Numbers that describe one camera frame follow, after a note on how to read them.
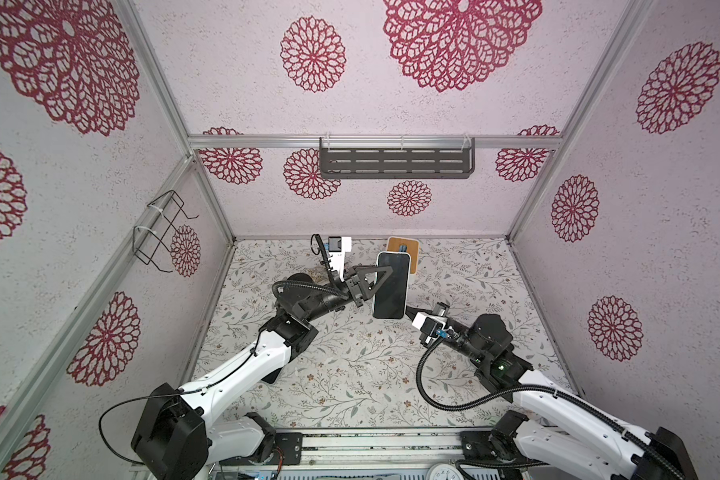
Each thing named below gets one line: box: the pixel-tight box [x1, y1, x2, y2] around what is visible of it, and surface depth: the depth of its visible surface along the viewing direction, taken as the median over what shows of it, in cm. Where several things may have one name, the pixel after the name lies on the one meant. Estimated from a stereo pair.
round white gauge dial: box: [426, 463, 464, 480], surface depth 69 cm
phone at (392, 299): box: [372, 251, 411, 320], surface depth 63 cm
